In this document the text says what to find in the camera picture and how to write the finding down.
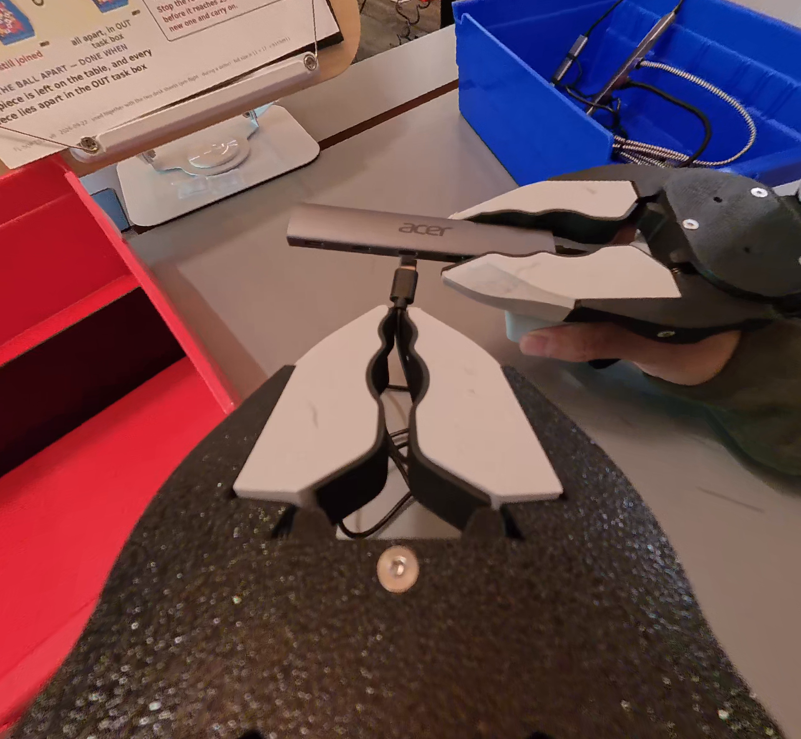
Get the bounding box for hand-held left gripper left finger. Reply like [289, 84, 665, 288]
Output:
[233, 305, 393, 525]

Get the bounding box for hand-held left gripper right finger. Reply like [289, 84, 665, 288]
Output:
[407, 307, 564, 531]

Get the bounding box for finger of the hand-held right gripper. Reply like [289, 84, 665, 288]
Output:
[440, 243, 683, 322]
[448, 179, 647, 234]

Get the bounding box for braided usb-c cable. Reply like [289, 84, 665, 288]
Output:
[610, 60, 759, 165]

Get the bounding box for black usb-c cable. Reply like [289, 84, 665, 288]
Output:
[554, 81, 714, 165]
[337, 256, 434, 541]

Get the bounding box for blue plastic bin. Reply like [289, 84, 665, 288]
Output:
[452, 0, 801, 190]

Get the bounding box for grey usb hub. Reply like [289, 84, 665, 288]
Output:
[287, 202, 559, 265]
[588, 8, 684, 113]

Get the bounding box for red plastic bin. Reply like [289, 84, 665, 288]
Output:
[0, 154, 244, 721]

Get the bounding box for person's right forearm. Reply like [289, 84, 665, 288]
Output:
[651, 312, 801, 478]

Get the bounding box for person's right hand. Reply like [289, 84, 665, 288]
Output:
[518, 321, 743, 387]

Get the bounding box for instruction sheet on stand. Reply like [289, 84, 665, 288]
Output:
[0, 0, 363, 228]

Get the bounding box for printed instruction sheet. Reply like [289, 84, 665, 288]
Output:
[0, 0, 342, 169]

